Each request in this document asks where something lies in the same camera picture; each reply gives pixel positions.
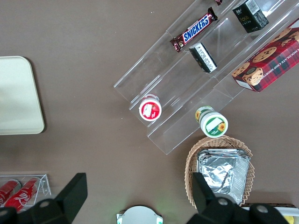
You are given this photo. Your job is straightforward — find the cream rectangular serving tray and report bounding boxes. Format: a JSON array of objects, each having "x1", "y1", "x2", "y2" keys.
[{"x1": 0, "y1": 56, "x2": 45, "y2": 135}]

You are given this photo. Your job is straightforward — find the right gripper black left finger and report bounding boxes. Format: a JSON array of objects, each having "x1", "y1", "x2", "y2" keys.
[{"x1": 0, "y1": 172, "x2": 88, "y2": 224}]

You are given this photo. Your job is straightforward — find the red cola bottle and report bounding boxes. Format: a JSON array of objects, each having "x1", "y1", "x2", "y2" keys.
[
  {"x1": 4, "y1": 178, "x2": 42, "y2": 212},
  {"x1": 0, "y1": 179, "x2": 22, "y2": 206}
]

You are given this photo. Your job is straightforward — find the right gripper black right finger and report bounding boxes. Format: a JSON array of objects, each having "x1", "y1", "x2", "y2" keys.
[{"x1": 186, "y1": 171, "x2": 291, "y2": 224}]

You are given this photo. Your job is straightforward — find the clear acrylic stepped shelf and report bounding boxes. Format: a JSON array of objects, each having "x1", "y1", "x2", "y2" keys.
[{"x1": 113, "y1": 0, "x2": 299, "y2": 156}]

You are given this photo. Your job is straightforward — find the light wicker basket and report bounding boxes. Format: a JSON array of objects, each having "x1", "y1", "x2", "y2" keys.
[{"x1": 185, "y1": 136, "x2": 256, "y2": 209}]

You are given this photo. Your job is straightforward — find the green lid yogurt cup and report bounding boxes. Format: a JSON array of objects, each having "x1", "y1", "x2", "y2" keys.
[{"x1": 195, "y1": 105, "x2": 229, "y2": 139}]

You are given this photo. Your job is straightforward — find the stacked aluminium foil trays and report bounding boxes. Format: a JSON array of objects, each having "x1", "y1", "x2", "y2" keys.
[{"x1": 197, "y1": 148, "x2": 251, "y2": 206}]

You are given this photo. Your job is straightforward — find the red tartan cookie box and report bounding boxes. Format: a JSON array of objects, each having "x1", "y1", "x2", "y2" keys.
[{"x1": 231, "y1": 18, "x2": 299, "y2": 93}]

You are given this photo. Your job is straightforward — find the small black carton box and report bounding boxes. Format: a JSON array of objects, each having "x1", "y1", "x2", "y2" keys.
[
  {"x1": 232, "y1": 0, "x2": 270, "y2": 34},
  {"x1": 189, "y1": 42, "x2": 218, "y2": 74}
]

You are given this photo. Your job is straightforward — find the white plastic snack bin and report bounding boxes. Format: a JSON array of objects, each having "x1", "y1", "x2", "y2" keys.
[{"x1": 240, "y1": 202, "x2": 299, "y2": 224}]

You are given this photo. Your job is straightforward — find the red lid yogurt cup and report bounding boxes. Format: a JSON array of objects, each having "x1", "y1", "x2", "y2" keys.
[{"x1": 138, "y1": 93, "x2": 163, "y2": 122}]

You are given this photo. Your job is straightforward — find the clear acrylic bottle rack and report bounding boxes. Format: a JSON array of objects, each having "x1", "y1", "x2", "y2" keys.
[{"x1": 0, "y1": 174, "x2": 52, "y2": 212}]

